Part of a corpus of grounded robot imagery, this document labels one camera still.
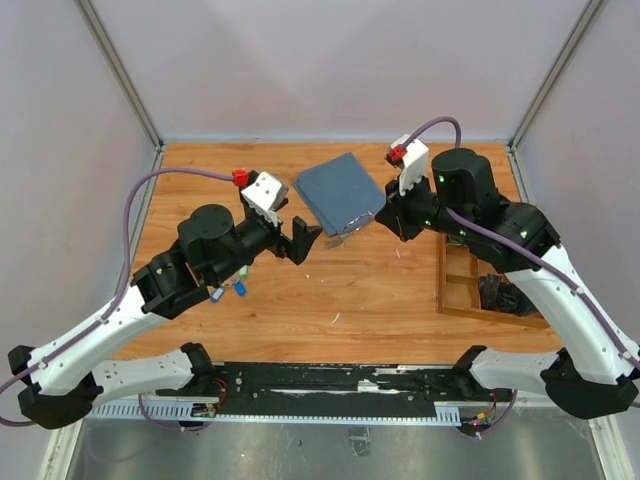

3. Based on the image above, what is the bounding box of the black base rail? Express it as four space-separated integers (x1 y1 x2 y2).
153 362 512 423

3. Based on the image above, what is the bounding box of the dark rolled tie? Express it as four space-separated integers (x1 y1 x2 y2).
478 274 538 317

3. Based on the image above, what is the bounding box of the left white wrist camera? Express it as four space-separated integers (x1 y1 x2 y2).
240 171 289 227

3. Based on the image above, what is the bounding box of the folded blue cloth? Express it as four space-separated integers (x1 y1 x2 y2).
293 152 385 237

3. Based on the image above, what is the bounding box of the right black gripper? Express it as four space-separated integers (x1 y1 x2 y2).
376 167 471 241

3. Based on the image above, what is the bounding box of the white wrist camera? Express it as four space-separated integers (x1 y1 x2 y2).
386 134 429 196
240 171 289 227

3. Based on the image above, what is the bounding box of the dark blue key tag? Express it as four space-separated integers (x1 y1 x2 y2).
234 282 247 297

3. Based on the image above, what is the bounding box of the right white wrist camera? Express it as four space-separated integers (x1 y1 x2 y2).
386 134 429 196

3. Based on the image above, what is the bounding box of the wooden compartment tray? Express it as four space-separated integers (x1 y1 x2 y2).
437 234 548 330

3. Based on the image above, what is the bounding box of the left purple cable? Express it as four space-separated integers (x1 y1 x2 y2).
0 167 251 427

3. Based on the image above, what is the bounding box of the silver metal keyring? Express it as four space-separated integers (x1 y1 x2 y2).
325 212 375 250

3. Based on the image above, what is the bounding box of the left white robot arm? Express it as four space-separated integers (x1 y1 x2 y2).
6 204 322 430

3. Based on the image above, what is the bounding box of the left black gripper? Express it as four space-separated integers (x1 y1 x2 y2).
211 209 324 285

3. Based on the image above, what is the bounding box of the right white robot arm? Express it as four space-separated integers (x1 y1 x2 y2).
376 146 639 419

